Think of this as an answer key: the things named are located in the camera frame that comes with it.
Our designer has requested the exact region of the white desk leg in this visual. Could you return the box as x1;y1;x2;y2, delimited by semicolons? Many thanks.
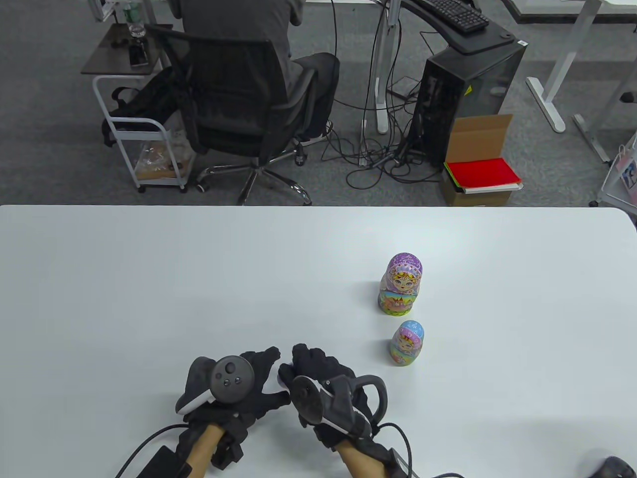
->
527;0;603;133
359;0;401;167

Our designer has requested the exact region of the open cardboard box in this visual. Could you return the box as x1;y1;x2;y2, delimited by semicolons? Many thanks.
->
440;115;516;207

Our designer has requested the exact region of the black floor cable tangle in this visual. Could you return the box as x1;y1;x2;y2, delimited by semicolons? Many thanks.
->
318;0;448;190

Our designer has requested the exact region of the largest pink-purple Russian doll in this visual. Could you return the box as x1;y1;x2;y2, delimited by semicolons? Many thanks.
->
377;252;424;317

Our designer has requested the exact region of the person's left hand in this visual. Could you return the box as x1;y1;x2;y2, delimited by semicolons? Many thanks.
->
192;347;291;451

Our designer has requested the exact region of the black keyboard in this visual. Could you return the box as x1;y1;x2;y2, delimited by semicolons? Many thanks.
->
413;0;491;34

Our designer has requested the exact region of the black keyboard tray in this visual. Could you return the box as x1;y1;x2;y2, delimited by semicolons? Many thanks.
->
401;0;516;55

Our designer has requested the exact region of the black left wrist camera unit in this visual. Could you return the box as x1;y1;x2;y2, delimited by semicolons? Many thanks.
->
134;446;192;478

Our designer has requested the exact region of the black computer tower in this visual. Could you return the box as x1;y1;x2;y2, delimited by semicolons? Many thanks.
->
413;39;528;167

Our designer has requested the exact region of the brown side table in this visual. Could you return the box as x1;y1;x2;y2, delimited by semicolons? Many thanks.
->
81;22;172;76

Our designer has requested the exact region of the clear plastic bag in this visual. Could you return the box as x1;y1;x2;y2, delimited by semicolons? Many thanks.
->
137;132;195;180

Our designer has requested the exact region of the grey desk leg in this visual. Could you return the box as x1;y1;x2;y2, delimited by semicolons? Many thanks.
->
572;65;637;164

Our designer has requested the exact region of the white paper stack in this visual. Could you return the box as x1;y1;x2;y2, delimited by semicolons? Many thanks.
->
460;182;524;195

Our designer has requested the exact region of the person's right forearm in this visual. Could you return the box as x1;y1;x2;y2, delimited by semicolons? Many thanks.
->
336;443;386;478

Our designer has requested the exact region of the black left hand controller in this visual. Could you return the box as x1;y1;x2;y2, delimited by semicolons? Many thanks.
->
175;355;255;415

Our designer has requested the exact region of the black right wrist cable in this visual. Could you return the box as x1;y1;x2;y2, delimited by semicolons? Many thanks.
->
378;423;414;478

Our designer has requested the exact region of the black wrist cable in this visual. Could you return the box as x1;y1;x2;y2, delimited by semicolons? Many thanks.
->
378;423;414;478
115;424;187;478

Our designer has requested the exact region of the white wire rack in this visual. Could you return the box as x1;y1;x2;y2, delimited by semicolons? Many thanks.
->
590;132;637;215

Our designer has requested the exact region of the black right hand controller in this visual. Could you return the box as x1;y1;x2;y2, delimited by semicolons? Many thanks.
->
290;374;389;439

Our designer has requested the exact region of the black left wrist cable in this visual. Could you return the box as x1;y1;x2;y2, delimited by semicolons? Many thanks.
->
115;424;187;478

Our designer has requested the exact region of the clear water bottle green label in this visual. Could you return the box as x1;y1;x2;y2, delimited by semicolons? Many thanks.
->
122;0;146;38

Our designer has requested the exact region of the person's left forearm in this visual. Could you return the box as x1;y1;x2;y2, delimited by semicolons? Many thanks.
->
187;426;224;478

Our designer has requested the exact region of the light blue Russian doll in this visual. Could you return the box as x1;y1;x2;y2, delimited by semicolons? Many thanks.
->
389;320;425;366

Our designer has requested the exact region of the white rolling cart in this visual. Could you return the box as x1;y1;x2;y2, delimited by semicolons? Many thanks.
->
92;75;197;194

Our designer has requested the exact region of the red folder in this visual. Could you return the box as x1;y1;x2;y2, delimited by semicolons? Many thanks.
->
444;158;523;190

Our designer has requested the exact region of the black round object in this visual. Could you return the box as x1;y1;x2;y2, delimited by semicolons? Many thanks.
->
580;451;637;478

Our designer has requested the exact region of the black backpack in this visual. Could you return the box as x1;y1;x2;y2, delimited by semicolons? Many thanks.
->
102;67;180;147

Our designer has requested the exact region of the black mesh office chair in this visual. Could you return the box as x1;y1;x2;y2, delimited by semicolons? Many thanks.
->
144;24;319;206

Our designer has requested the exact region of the black hand controller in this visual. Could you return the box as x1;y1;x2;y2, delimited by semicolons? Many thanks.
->
175;355;255;415
290;374;389;439

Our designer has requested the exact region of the person's right hand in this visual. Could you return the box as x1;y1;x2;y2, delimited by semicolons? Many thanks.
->
278;344;395;460

